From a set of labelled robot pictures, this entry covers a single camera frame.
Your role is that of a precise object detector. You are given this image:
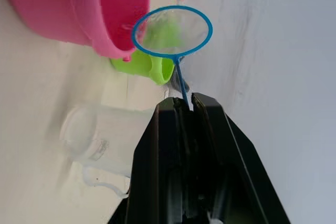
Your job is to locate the pink plastic bucket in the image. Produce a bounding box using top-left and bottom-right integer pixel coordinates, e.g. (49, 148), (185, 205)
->
(2, 0), (151, 62)

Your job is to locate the blue hand fishing net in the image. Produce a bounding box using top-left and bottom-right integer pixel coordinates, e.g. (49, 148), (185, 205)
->
(131, 6), (214, 111)

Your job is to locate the green plastic bucket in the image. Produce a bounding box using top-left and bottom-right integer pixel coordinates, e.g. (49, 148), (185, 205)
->
(109, 22), (186, 86)

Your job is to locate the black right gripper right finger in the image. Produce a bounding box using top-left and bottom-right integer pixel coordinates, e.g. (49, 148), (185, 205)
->
(189, 92), (291, 224)

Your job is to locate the clear plastic measuring cup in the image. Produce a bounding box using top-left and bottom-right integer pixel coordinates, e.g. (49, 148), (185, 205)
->
(59, 104), (155, 200)

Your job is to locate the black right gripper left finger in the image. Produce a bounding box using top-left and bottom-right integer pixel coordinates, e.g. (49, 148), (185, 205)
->
(107, 97), (194, 224)

